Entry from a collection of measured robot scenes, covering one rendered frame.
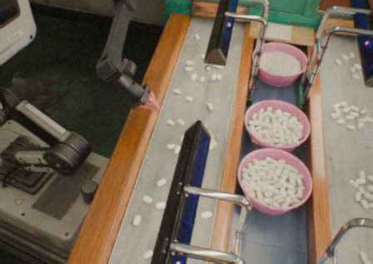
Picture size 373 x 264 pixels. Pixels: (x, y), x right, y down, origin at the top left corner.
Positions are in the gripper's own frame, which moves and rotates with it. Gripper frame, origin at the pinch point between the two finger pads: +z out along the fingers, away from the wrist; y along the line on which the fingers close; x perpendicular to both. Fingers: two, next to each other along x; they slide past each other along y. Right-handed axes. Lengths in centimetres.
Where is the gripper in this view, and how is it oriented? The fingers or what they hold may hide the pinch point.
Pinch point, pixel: (157, 108)
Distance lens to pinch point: 149.7
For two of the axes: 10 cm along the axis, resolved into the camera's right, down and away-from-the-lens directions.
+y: 1.9, -7.2, 6.7
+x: -6.7, 4.0, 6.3
